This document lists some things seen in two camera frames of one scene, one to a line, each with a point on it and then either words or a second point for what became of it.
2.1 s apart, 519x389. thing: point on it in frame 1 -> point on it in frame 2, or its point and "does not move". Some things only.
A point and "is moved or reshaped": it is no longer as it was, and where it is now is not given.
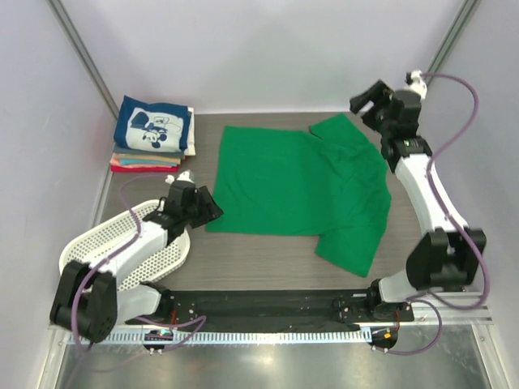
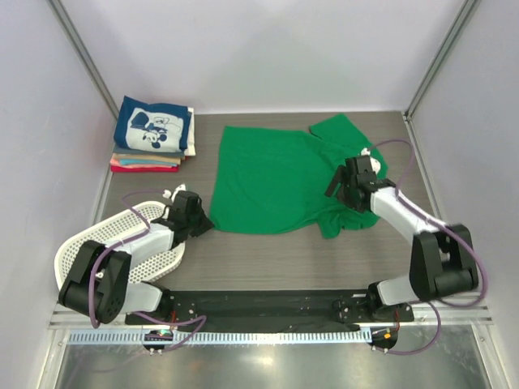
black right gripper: [376, 93] -> [341, 177]
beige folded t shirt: [143, 156] does not move
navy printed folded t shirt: [159, 126] does not move
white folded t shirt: [190, 141] does not move
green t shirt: [332, 181] is moved or reshaped
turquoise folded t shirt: [129, 161] does not move
